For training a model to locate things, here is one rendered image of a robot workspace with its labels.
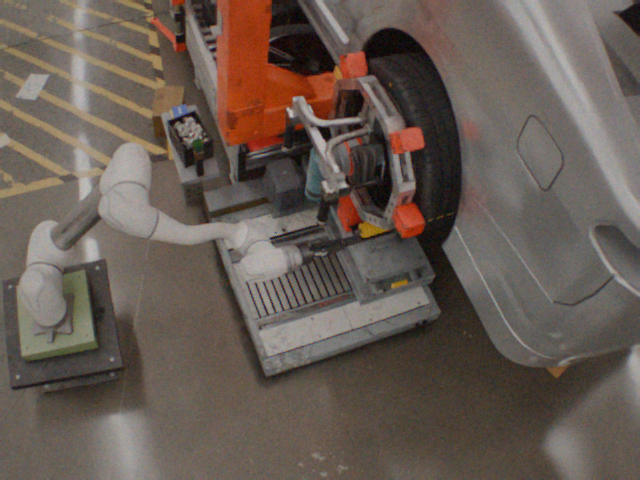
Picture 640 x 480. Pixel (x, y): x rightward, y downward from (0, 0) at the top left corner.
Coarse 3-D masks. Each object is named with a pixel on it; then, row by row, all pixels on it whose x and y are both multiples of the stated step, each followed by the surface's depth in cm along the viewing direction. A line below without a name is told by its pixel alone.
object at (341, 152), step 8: (344, 144) 217; (352, 144) 218; (360, 144) 218; (376, 144) 221; (336, 152) 216; (344, 152) 216; (320, 160) 223; (336, 160) 216; (344, 160) 216; (360, 160) 218; (320, 168) 226; (344, 168) 218; (352, 168) 219; (328, 176) 220
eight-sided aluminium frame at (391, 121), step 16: (336, 80) 227; (352, 80) 213; (368, 80) 208; (336, 96) 232; (368, 96) 205; (384, 96) 204; (336, 112) 238; (384, 112) 200; (336, 128) 245; (384, 128) 200; (400, 128) 199; (352, 176) 250; (400, 176) 202; (352, 192) 244; (400, 192) 203; (368, 208) 241; (384, 224) 222
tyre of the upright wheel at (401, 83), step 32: (384, 64) 208; (416, 64) 208; (352, 96) 239; (416, 96) 198; (448, 96) 201; (352, 128) 249; (448, 128) 199; (416, 160) 204; (448, 160) 201; (416, 192) 211; (448, 192) 207
